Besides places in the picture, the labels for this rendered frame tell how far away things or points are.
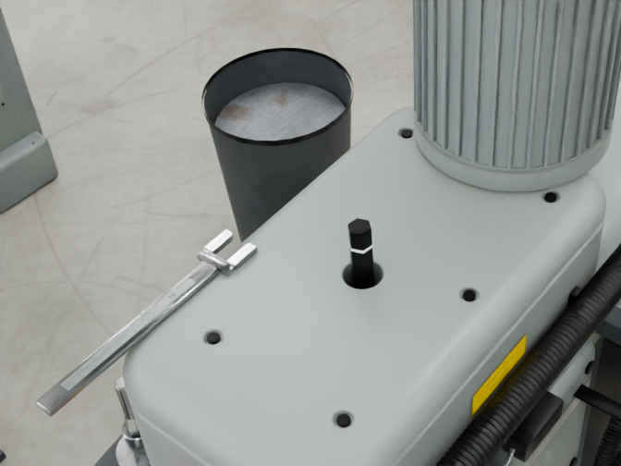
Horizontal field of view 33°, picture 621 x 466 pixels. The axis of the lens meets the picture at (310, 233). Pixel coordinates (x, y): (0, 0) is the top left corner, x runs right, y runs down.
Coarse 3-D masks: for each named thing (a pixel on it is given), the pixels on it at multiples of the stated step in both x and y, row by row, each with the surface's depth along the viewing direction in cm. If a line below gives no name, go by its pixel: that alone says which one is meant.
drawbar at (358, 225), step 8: (352, 224) 92; (360, 224) 91; (368, 224) 91; (352, 232) 91; (360, 232) 91; (368, 232) 91; (352, 240) 91; (360, 240) 91; (368, 240) 92; (352, 248) 92; (360, 248) 92; (352, 256) 93; (360, 256) 92; (368, 256) 93; (352, 264) 94; (360, 264) 93; (368, 264) 94; (352, 272) 95; (360, 272) 94; (368, 272) 94; (352, 280) 96; (360, 280) 95; (368, 280) 95; (360, 288) 96
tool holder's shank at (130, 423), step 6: (120, 378) 157; (120, 384) 156; (120, 390) 156; (120, 396) 157; (126, 396) 157; (120, 402) 158; (126, 402) 158; (126, 408) 159; (126, 414) 160; (132, 414) 160; (126, 420) 161; (132, 420) 161; (126, 426) 162; (132, 426) 162; (132, 432) 163; (138, 432) 163
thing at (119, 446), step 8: (120, 440) 170; (112, 448) 170; (120, 448) 169; (104, 456) 170; (112, 456) 169; (120, 456) 168; (128, 456) 168; (96, 464) 169; (104, 464) 168; (112, 464) 168; (120, 464) 167; (128, 464) 166; (136, 464) 166; (144, 464) 166
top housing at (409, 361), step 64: (384, 128) 110; (320, 192) 104; (384, 192) 103; (448, 192) 102; (512, 192) 102; (576, 192) 101; (256, 256) 98; (320, 256) 97; (384, 256) 97; (448, 256) 96; (512, 256) 96; (576, 256) 100; (192, 320) 93; (256, 320) 93; (320, 320) 92; (384, 320) 91; (448, 320) 91; (512, 320) 93; (128, 384) 90; (192, 384) 88; (256, 384) 88; (320, 384) 87; (384, 384) 86; (448, 384) 88; (192, 448) 86; (256, 448) 83; (320, 448) 83; (384, 448) 83; (448, 448) 94
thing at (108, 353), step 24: (216, 240) 99; (216, 264) 97; (240, 264) 97; (192, 288) 95; (144, 312) 93; (168, 312) 93; (120, 336) 92; (144, 336) 92; (96, 360) 90; (72, 384) 88; (48, 408) 87
